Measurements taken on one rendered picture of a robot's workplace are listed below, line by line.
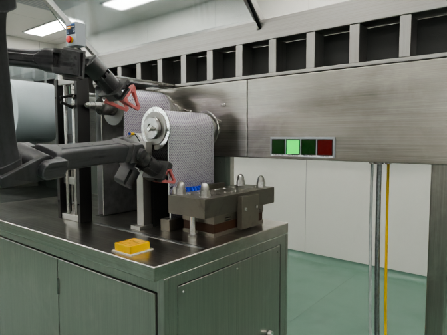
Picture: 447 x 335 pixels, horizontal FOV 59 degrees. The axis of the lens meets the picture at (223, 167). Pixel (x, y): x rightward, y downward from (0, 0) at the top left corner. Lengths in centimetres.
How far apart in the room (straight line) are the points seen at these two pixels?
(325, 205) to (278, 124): 258
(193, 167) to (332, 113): 52
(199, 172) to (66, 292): 60
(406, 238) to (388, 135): 254
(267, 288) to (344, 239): 256
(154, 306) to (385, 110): 87
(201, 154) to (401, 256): 267
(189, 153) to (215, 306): 53
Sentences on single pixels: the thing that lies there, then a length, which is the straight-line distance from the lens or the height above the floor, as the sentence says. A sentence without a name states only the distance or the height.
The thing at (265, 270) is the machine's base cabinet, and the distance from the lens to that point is 143.
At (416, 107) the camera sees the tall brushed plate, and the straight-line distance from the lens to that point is 129.
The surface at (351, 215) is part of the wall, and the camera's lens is 390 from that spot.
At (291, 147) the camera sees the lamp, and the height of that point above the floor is 118.
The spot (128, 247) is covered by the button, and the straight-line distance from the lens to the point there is 112.
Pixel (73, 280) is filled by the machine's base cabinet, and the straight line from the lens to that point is 141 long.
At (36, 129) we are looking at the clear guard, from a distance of 225.
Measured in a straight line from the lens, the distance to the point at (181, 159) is 140.
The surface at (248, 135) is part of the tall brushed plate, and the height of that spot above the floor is 123.
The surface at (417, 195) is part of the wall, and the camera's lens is 370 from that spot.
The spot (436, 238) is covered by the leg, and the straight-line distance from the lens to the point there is 147.
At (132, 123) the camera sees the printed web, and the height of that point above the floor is 127.
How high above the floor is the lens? 122
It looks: 4 degrees down
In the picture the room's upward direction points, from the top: straight up
